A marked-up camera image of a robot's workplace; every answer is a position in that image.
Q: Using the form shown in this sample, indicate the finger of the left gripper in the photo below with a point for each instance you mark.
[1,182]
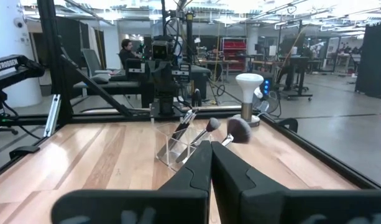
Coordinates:
[169,85]
[159,85]

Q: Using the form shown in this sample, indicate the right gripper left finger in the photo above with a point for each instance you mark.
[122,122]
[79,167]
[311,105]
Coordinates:
[196,177]

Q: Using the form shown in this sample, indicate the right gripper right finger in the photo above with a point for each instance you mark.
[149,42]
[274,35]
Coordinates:
[233,193]

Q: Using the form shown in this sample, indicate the thin black makeup brush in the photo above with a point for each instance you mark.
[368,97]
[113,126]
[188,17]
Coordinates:
[165,148]
[192,115]

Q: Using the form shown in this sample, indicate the thin black eyeshadow brush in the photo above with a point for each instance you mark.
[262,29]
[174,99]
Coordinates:
[185,122]

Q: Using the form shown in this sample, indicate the flat-head makeup brush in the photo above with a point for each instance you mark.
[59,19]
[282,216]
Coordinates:
[213,124]

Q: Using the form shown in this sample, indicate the large fan makeup brush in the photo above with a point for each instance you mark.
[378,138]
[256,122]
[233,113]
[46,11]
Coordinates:
[239,130]

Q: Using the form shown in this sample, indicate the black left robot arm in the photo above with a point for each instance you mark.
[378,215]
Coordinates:
[165,107]

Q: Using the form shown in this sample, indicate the person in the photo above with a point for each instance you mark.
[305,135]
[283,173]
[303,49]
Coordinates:
[214,53]
[126,56]

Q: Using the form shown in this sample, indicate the black bench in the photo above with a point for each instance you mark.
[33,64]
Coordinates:
[115,87]

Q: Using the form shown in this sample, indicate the clear acrylic organizer box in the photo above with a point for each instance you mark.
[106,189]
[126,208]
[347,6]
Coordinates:
[160,133]

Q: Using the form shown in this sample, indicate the grey office chair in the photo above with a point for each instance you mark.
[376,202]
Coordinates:
[90,62]

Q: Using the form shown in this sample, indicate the red shelving unit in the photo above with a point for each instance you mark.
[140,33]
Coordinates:
[233,45]

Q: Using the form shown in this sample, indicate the white mushroom table lamp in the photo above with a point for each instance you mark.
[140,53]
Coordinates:
[249,84]

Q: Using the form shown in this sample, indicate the black device blue lights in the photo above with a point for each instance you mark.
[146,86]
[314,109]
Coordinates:
[266,85]

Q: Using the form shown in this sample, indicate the silver aluminium bar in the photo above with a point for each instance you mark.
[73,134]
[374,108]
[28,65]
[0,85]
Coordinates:
[52,115]

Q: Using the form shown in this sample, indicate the black standing desk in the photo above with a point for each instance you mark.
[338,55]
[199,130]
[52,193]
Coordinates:
[297,62]

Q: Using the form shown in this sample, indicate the black partition panel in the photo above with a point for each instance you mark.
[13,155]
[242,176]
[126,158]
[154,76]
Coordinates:
[373,62]

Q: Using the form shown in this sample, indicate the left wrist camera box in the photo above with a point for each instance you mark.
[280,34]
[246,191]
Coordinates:
[160,51]

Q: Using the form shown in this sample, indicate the black aluminium table frame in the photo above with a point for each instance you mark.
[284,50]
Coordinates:
[51,46]

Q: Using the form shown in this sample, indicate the white wall camera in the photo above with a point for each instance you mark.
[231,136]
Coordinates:
[18,22]

